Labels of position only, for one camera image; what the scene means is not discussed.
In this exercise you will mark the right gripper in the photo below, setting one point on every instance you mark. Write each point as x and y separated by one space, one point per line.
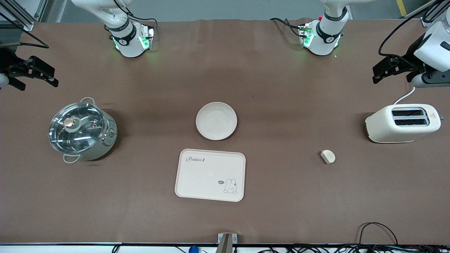
7 62

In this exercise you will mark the round cream plate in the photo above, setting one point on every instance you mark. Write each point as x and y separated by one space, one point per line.
216 121

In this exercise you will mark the brown table mat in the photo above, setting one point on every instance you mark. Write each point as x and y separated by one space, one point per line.
281 88

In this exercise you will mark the aluminium frame profile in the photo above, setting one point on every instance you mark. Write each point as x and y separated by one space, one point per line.
28 25
427 21

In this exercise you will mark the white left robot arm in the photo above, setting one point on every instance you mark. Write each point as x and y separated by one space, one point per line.
323 42

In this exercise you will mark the cream steamed bun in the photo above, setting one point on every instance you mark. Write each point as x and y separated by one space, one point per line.
328 156

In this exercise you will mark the steel electric cooking pot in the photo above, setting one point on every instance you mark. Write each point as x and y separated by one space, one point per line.
109 140

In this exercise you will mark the cream rabbit print tray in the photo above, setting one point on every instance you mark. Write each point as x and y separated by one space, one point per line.
207 179

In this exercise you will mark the cream two-slot toaster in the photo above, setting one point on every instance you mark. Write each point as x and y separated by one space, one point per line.
383 126

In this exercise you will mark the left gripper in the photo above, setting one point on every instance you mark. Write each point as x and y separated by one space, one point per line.
410 59

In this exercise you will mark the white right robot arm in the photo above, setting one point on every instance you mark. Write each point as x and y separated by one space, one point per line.
130 45

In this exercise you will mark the blue round object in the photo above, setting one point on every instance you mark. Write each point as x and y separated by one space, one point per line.
193 250

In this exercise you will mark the glass pot lid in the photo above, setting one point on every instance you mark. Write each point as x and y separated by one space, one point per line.
84 137

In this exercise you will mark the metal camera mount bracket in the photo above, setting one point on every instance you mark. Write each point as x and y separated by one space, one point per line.
226 242

